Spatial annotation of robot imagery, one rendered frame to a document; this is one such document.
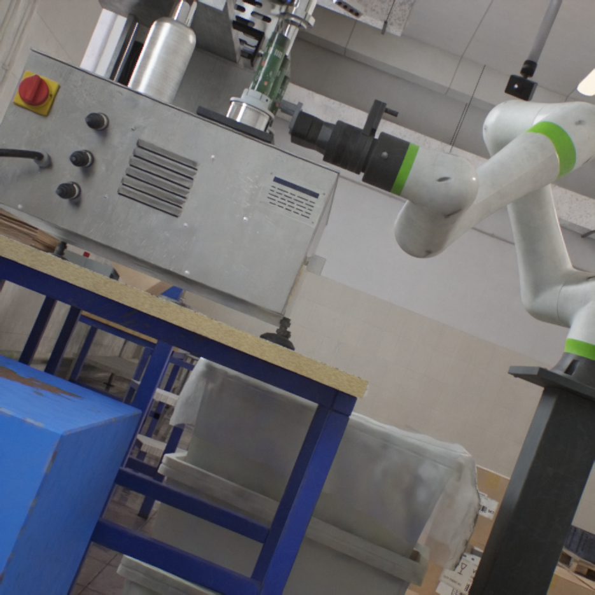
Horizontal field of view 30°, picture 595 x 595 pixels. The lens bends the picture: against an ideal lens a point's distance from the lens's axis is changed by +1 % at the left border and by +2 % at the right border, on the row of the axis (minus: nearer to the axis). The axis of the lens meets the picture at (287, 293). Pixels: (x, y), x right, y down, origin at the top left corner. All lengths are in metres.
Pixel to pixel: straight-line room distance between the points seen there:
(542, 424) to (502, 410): 9.80
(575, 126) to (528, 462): 0.70
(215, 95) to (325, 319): 10.06
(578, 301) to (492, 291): 9.78
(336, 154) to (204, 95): 0.27
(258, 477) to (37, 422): 1.39
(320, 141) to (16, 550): 1.05
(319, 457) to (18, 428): 0.65
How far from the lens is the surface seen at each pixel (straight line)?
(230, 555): 2.38
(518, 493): 2.36
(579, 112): 2.23
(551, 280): 2.48
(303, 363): 1.45
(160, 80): 1.67
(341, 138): 1.87
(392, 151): 1.86
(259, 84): 1.68
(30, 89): 1.64
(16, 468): 1.01
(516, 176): 2.09
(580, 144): 2.20
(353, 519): 2.34
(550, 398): 2.39
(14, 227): 3.39
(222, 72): 1.99
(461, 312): 12.13
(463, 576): 4.17
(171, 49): 1.68
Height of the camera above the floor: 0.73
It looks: 4 degrees up
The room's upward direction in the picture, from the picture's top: 22 degrees clockwise
